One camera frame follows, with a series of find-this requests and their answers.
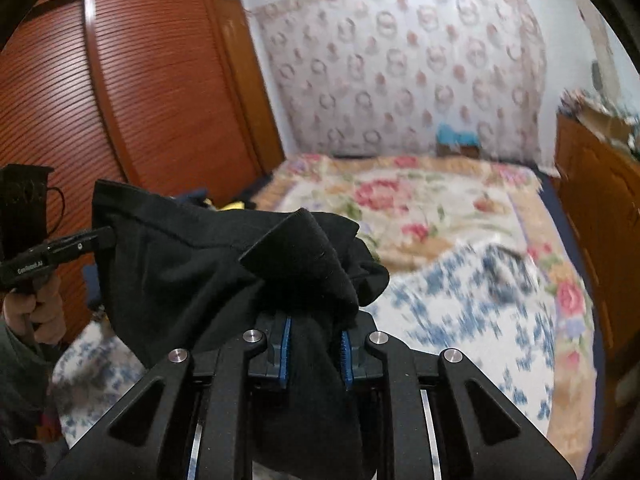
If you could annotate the tied floral curtain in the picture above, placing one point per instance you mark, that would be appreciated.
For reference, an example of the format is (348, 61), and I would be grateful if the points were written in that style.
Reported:
(600, 35)

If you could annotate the wooden slatted wardrobe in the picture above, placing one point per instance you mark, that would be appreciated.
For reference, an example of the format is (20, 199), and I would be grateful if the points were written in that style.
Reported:
(150, 85)

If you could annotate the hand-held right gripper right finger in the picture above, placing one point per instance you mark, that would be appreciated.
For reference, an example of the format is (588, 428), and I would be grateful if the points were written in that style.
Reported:
(346, 360)

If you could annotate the small round table mirror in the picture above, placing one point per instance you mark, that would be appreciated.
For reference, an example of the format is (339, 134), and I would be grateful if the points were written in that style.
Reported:
(597, 74)

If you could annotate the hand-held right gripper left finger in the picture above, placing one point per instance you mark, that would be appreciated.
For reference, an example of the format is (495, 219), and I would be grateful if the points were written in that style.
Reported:
(285, 355)

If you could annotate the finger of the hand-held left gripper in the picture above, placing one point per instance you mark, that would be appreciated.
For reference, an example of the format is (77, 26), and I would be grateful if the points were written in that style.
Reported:
(82, 242)

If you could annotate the person's left hand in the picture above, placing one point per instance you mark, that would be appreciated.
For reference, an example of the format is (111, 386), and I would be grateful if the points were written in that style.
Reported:
(47, 310)

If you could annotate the black t-shirt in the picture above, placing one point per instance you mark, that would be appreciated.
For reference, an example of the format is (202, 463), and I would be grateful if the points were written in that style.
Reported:
(175, 260)

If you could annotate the navy cloth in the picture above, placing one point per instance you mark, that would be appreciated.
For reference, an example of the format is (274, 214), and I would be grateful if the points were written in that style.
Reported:
(192, 197)

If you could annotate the yellow plush toy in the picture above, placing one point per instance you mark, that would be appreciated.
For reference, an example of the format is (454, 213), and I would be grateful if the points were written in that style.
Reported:
(230, 206)

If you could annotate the person's left forearm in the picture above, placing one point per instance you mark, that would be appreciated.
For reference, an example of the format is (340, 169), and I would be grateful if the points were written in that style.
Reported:
(25, 385)

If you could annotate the blue floral bed sheet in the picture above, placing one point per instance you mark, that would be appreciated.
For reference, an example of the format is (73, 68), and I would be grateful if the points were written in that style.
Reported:
(450, 320)

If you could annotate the small wooden box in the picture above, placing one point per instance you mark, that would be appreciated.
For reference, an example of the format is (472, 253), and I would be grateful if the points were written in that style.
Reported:
(457, 151)

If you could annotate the wooden sideboard cabinet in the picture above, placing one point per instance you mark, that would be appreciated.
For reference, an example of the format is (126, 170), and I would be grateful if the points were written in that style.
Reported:
(600, 210)

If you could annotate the floral blanket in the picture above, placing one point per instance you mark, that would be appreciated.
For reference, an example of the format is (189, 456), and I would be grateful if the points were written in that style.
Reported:
(400, 195)

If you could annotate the blue cloth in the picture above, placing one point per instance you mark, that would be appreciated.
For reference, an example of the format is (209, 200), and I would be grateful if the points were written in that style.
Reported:
(456, 135)

